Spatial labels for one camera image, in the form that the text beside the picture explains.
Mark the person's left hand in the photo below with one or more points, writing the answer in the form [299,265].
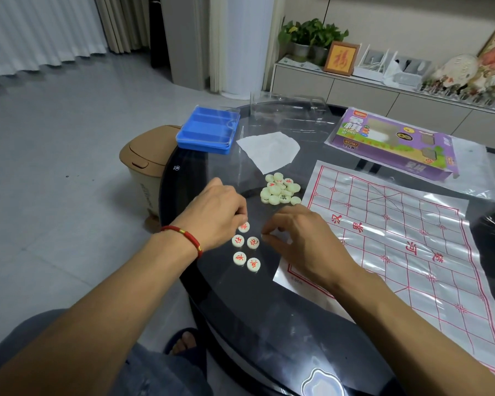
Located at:
[208,214]

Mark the person's right hand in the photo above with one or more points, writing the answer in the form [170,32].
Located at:
[313,247]

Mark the person's left fingers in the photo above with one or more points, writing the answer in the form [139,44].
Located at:
[237,208]

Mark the person's right thumb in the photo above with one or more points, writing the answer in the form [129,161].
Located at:
[278,243]

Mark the white round chess piece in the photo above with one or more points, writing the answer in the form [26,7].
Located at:
[253,242]
[239,258]
[253,264]
[244,228]
[238,241]

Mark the person's left forearm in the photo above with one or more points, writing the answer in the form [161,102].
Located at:
[99,313]

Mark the person's right forearm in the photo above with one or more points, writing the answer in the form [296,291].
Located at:
[412,338]

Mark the pile of white game discs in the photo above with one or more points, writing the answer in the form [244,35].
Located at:
[280,189]

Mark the white paper sheet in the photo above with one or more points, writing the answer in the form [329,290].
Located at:
[270,150]

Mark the blue plastic tray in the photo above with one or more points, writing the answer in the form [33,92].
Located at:
[206,129]

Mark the brown lidded trash bin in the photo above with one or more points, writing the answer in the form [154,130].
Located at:
[146,169]

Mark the clear plastic lid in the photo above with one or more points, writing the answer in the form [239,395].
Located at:
[288,109]

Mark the red-lined plastic chess board sheet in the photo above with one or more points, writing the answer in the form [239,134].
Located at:
[404,243]

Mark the blue slipper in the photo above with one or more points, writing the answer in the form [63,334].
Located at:
[189,350]

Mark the purple cardboard game box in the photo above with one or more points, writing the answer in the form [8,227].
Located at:
[392,144]

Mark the white pleated curtain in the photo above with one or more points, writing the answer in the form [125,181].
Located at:
[243,41]

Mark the grey low sideboard cabinet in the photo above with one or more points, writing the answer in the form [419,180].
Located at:
[367,96]

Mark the blue denim jeans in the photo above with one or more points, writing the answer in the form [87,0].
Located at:
[165,375]

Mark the gold framed red picture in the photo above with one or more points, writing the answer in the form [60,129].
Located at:
[341,58]

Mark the green potted plant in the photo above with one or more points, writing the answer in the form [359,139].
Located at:
[311,37]

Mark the white router with antennas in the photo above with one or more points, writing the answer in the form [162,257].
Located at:
[373,68]

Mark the clear plastic bag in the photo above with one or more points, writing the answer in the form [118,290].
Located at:
[472,169]

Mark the white box device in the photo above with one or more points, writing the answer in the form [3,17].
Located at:
[412,72]

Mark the beige curtain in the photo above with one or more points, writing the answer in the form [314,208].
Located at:
[121,20]

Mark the row of small figurines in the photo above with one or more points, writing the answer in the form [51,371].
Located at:
[458,92]

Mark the decorative painted plate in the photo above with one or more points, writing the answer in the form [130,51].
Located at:
[456,72]

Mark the white sheer curtain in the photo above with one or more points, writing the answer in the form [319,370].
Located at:
[37,32]

